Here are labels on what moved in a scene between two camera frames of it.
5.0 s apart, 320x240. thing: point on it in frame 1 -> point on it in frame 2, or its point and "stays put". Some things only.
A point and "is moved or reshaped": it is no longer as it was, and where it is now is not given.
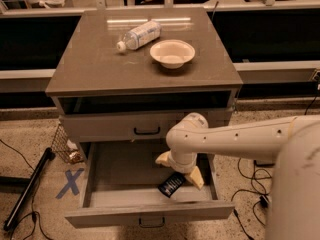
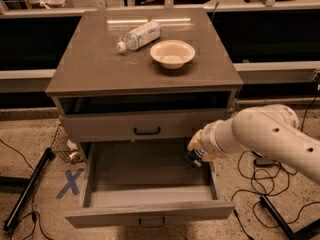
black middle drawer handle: (151, 226) stays put
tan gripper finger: (163, 158) -> (196, 141)
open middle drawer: (120, 185) stays put
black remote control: (171, 185) is moved or reshaped
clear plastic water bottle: (139, 36) stays put
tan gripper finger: (197, 178) -> (208, 157)
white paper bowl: (172, 53) stays put
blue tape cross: (71, 179) stays put
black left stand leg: (48, 155) stays put
